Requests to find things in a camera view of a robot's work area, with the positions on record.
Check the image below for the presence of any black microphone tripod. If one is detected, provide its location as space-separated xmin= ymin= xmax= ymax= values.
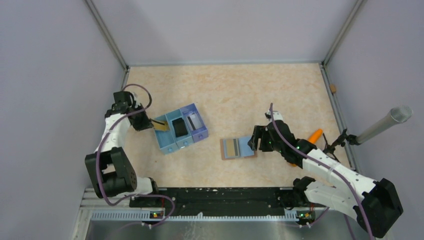
xmin=322 ymin=128 xmax=360 ymax=163

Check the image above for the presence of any black credit card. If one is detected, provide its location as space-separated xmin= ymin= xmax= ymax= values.
xmin=172 ymin=117 xmax=188 ymax=138

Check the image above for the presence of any small tan block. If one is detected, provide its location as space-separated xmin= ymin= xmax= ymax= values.
xmin=329 ymin=84 xmax=337 ymax=94

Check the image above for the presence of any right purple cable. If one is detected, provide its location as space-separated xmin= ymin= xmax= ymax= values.
xmin=268 ymin=102 xmax=375 ymax=240

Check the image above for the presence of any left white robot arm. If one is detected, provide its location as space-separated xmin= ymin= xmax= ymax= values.
xmin=84 ymin=91 xmax=161 ymax=207

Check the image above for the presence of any light blue card box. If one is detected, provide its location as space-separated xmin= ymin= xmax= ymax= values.
xmin=154 ymin=114 xmax=179 ymax=155

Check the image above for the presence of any yellow credit card stack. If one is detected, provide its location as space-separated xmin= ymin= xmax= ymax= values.
xmin=151 ymin=119 xmax=170 ymax=132

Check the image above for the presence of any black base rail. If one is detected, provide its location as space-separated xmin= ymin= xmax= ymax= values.
xmin=129 ymin=187 xmax=318 ymax=221

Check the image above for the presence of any purple blue card box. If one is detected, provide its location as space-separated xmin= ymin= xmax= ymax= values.
xmin=180 ymin=103 xmax=209 ymax=143

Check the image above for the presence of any silver microphone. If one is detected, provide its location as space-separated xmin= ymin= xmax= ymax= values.
xmin=355 ymin=105 xmax=414 ymax=145

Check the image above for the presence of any orange carrot toy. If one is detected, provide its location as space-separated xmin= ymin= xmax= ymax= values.
xmin=288 ymin=128 xmax=323 ymax=168

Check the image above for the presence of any middle blue card box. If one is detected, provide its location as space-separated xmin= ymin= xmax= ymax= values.
xmin=165 ymin=109 xmax=194 ymax=149

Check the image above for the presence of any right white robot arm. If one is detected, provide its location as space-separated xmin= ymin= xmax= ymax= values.
xmin=247 ymin=111 xmax=404 ymax=239

